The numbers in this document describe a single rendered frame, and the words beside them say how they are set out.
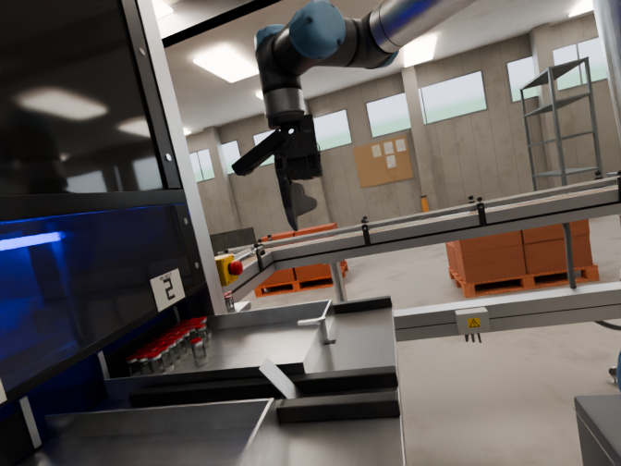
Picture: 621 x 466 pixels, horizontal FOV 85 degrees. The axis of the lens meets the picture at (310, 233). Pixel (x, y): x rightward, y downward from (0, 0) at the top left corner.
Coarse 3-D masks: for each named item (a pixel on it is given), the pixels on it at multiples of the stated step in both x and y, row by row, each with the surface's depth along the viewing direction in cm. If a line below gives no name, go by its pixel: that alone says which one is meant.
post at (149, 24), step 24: (144, 0) 75; (144, 24) 73; (168, 72) 79; (168, 96) 77; (168, 120) 75; (192, 168) 81; (192, 192) 79; (192, 216) 77; (216, 288) 82; (192, 312) 80; (216, 312) 80
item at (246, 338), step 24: (240, 312) 77; (264, 312) 75; (288, 312) 74; (312, 312) 73; (216, 336) 74; (240, 336) 71; (264, 336) 68; (288, 336) 66; (312, 336) 55; (192, 360) 64; (216, 360) 62; (240, 360) 60; (288, 360) 56; (312, 360) 52; (120, 384) 54; (144, 384) 53; (168, 384) 52
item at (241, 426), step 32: (64, 416) 46; (96, 416) 45; (128, 416) 44; (160, 416) 43; (192, 416) 42; (224, 416) 41; (256, 416) 40; (64, 448) 44; (96, 448) 43; (128, 448) 41; (160, 448) 40; (192, 448) 39; (224, 448) 38; (256, 448) 34
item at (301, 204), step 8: (296, 184) 63; (296, 192) 63; (296, 200) 64; (304, 200) 63; (312, 200) 63; (288, 208) 63; (296, 208) 64; (304, 208) 64; (312, 208) 64; (288, 216) 64; (296, 216) 64; (296, 224) 65
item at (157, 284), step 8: (168, 272) 66; (176, 272) 68; (152, 280) 61; (160, 280) 63; (176, 280) 67; (152, 288) 61; (160, 288) 63; (176, 288) 67; (160, 296) 62; (176, 296) 66; (184, 296) 69; (160, 304) 62; (168, 304) 64
